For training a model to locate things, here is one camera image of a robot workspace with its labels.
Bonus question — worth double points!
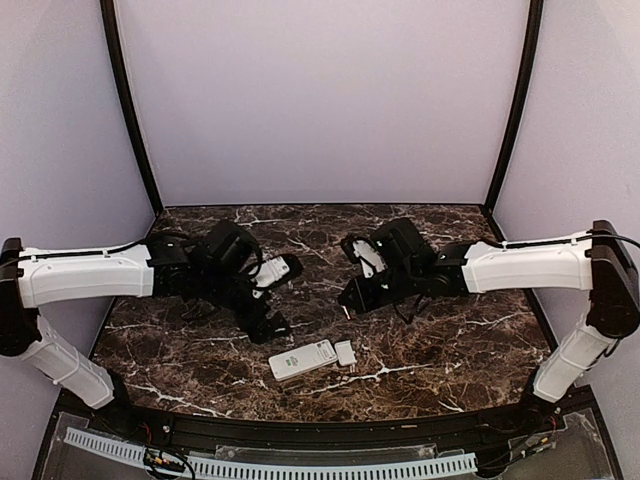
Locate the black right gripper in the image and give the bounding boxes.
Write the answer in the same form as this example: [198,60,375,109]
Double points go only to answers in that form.
[338,263,421,314]

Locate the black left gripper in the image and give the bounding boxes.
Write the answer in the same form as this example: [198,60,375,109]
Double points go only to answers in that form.
[197,265,292,344]

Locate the white remote control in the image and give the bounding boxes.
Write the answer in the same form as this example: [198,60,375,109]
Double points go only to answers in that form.
[268,340,338,382]

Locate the white battery cover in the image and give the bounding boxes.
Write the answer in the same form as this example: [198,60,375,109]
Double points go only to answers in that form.
[334,340,357,368]

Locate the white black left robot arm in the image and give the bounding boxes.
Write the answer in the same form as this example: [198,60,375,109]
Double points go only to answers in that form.
[1,220,303,436]

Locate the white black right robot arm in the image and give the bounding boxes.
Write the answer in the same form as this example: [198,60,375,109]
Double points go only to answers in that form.
[338,217,639,434]

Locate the black front table rail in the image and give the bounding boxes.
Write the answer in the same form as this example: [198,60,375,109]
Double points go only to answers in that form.
[85,404,565,453]

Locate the white slotted cable duct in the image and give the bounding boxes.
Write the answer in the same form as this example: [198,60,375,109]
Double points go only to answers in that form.
[64,427,478,479]

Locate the black right corner post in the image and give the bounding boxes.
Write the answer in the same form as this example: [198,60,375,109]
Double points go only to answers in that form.
[483,0,544,216]

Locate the black corner post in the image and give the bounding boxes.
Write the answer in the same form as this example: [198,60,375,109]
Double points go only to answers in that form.
[99,0,164,217]
[483,0,544,216]

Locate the black left corner post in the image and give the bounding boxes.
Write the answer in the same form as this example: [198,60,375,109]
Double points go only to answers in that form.
[99,0,164,217]

